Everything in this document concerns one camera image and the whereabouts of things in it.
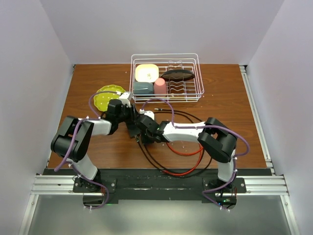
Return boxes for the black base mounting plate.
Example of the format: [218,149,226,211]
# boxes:
[73,167,272,205]

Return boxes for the yellow square bowl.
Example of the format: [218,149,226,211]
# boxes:
[134,64,159,83]

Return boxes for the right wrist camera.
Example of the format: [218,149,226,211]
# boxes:
[139,109,155,120]

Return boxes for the grey-blue cup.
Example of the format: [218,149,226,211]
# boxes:
[133,82,154,95]

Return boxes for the dark brown oval plate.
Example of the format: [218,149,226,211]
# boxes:
[160,70,195,81]

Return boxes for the white wire dish rack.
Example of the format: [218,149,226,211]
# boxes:
[129,53,204,103]

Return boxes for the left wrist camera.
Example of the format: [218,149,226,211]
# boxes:
[118,92,133,107]

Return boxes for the black ethernet cable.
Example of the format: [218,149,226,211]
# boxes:
[140,107,205,172]
[134,137,213,178]

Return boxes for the red ethernet cable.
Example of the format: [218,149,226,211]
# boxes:
[161,141,205,176]

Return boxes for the black network switch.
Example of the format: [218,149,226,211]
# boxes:
[126,121,141,139]

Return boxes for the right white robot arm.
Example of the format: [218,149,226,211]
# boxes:
[135,115,237,192]

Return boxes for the pink plastic cup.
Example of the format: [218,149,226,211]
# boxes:
[154,78,167,96]

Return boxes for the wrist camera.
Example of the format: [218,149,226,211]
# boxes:
[118,92,133,107]
[139,109,155,120]

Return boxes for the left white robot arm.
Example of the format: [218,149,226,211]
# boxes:
[50,98,136,192]

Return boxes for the green scalloped plate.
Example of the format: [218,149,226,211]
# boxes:
[93,85,125,112]

